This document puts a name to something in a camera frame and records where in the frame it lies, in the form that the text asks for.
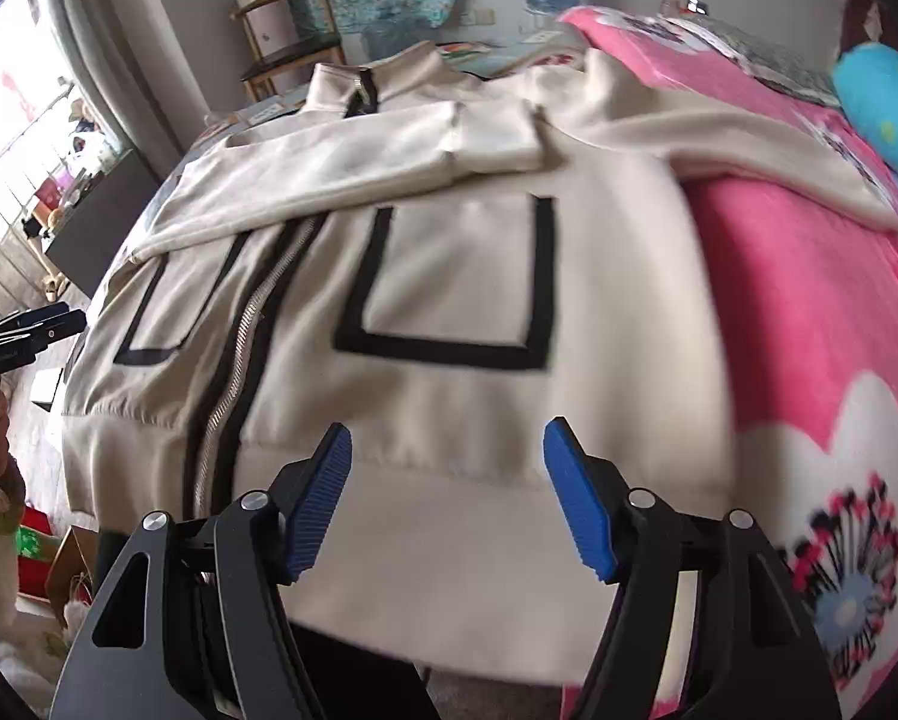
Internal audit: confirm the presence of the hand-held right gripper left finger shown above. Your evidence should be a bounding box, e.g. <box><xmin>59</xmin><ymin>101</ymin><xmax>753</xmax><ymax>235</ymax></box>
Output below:
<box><xmin>47</xmin><ymin>422</ymin><xmax>354</xmax><ymax>720</ymax></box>

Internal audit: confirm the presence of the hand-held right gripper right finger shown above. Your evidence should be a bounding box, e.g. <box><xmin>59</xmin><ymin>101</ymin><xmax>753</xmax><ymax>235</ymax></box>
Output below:
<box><xmin>543</xmin><ymin>416</ymin><xmax>844</xmax><ymax>720</ymax></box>

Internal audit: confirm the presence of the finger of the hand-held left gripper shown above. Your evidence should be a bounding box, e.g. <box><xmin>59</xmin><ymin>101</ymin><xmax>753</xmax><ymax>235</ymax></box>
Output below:
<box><xmin>0</xmin><ymin>309</ymin><xmax>88</xmax><ymax>352</ymax></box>
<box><xmin>0</xmin><ymin>301</ymin><xmax>71</xmax><ymax>327</ymax></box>

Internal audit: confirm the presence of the cream zip jacket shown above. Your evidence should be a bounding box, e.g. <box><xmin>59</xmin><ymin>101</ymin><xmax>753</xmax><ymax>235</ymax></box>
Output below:
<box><xmin>62</xmin><ymin>41</ymin><xmax>898</xmax><ymax>691</ymax></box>

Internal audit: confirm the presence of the dark grey cabinet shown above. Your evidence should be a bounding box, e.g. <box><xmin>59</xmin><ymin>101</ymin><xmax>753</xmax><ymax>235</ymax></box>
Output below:
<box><xmin>47</xmin><ymin>146</ymin><xmax>161</xmax><ymax>301</ymax></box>

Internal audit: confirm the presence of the red paper bag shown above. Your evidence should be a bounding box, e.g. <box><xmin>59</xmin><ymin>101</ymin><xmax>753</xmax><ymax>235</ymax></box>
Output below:
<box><xmin>14</xmin><ymin>506</ymin><xmax>71</xmax><ymax>605</ymax></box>

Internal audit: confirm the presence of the open cardboard box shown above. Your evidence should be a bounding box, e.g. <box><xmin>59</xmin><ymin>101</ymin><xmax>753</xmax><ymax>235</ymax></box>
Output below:
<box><xmin>44</xmin><ymin>525</ymin><xmax>101</xmax><ymax>627</ymax></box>

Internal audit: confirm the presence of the grey curtain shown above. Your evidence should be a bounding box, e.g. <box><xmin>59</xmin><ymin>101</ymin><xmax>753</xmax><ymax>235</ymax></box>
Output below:
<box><xmin>51</xmin><ymin>0</ymin><xmax>172</xmax><ymax>181</ymax></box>

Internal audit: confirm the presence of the pink floral blanket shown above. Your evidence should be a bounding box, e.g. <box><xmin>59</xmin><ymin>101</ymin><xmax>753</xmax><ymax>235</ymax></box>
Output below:
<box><xmin>558</xmin><ymin>6</ymin><xmax>898</xmax><ymax>720</ymax></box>

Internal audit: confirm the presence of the fluffy white green garment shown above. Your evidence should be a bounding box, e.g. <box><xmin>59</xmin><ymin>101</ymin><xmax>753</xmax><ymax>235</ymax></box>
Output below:
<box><xmin>0</xmin><ymin>615</ymin><xmax>71</xmax><ymax>720</ymax></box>

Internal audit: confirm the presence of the wooden chair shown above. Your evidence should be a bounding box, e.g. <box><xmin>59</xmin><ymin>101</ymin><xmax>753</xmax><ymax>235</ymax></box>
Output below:
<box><xmin>230</xmin><ymin>0</ymin><xmax>346</xmax><ymax>102</ymax></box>

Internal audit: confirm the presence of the pale pink box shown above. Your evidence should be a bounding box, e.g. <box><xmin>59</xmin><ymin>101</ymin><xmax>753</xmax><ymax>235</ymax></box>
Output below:
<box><xmin>237</xmin><ymin>0</ymin><xmax>296</xmax><ymax>57</ymax></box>

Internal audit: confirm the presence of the empty clear water jug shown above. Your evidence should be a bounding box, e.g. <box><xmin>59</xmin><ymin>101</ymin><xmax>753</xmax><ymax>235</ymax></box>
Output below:
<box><xmin>363</xmin><ymin>19</ymin><xmax>427</xmax><ymax>61</ymax></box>

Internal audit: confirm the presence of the silver sequin cushion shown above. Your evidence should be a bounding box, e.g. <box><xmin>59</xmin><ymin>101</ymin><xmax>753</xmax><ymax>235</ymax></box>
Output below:
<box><xmin>711</xmin><ymin>22</ymin><xmax>844</xmax><ymax>110</ymax></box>

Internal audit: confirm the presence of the blue dotted pillow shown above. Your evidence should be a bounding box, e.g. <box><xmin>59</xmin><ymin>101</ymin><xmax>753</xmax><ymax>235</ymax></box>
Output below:
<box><xmin>830</xmin><ymin>43</ymin><xmax>898</xmax><ymax>211</ymax></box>

